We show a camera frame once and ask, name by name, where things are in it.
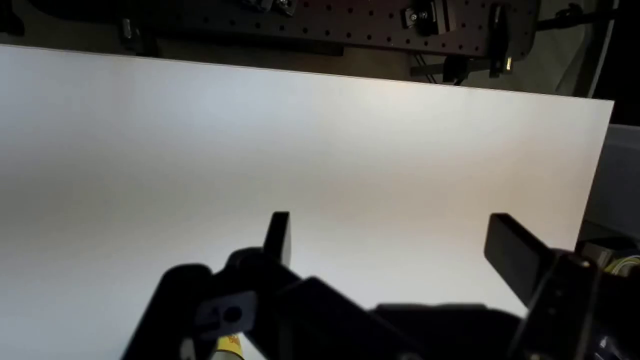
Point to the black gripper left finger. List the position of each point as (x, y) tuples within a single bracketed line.
[(279, 236)]

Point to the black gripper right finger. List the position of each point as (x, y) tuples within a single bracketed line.
[(512, 257)]

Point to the black perforated breadboard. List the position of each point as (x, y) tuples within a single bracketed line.
[(332, 23)]

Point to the black upright bracket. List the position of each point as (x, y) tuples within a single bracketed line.
[(499, 37)]

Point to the black metal clamp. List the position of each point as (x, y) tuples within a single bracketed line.
[(425, 16)]

